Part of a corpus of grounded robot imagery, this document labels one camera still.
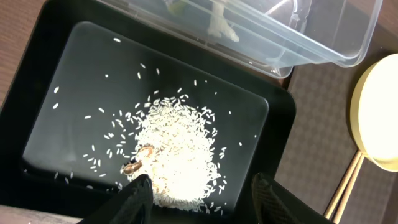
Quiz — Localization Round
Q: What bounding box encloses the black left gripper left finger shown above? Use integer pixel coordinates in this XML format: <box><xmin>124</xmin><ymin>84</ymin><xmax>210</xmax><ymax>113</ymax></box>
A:
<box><xmin>78</xmin><ymin>174</ymin><xmax>153</xmax><ymax>224</ymax></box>

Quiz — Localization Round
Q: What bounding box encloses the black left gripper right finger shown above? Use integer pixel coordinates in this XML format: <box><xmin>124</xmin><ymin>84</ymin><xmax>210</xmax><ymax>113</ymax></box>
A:
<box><xmin>251</xmin><ymin>173</ymin><xmax>333</xmax><ymax>224</ymax></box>

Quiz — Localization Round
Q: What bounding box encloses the wooden chopstick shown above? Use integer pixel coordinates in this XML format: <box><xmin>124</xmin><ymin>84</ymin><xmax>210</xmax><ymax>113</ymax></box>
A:
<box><xmin>333</xmin><ymin>153</ymin><xmax>364</xmax><ymax>224</ymax></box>
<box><xmin>323</xmin><ymin>150</ymin><xmax>362</xmax><ymax>219</ymax></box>

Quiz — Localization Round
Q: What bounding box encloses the yellow plate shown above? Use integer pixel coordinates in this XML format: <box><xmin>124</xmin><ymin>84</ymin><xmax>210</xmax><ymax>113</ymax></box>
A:
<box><xmin>349</xmin><ymin>54</ymin><xmax>397</xmax><ymax>172</ymax></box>

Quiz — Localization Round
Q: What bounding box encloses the white wrapper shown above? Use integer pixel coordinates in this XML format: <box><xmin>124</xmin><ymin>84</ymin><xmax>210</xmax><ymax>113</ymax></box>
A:
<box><xmin>207</xmin><ymin>0</ymin><xmax>239</xmax><ymax>42</ymax></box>

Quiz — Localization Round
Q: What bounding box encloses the black waste tray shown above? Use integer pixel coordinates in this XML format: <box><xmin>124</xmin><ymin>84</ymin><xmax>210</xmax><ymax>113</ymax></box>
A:
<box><xmin>1</xmin><ymin>1</ymin><xmax>296</xmax><ymax>223</ymax></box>

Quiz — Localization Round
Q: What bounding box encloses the clear plastic waste bin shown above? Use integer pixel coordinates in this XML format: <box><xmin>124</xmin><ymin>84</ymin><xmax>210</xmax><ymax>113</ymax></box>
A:
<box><xmin>108</xmin><ymin>0</ymin><xmax>382</xmax><ymax>79</ymax></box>

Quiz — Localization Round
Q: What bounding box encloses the dark brown serving tray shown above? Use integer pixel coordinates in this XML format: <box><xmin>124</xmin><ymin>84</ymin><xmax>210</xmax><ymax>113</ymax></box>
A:
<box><xmin>275</xmin><ymin>48</ymin><xmax>397</xmax><ymax>223</ymax></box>

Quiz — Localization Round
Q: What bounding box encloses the pile of rice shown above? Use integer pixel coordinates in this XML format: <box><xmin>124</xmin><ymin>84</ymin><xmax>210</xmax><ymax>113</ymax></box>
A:
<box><xmin>51</xmin><ymin>37</ymin><xmax>259</xmax><ymax>216</ymax></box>

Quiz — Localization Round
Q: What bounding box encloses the yellow green drink bottle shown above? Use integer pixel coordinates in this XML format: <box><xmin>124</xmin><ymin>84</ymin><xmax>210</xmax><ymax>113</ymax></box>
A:
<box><xmin>165</xmin><ymin>0</ymin><xmax>187</xmax><ymax>16</ymax></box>

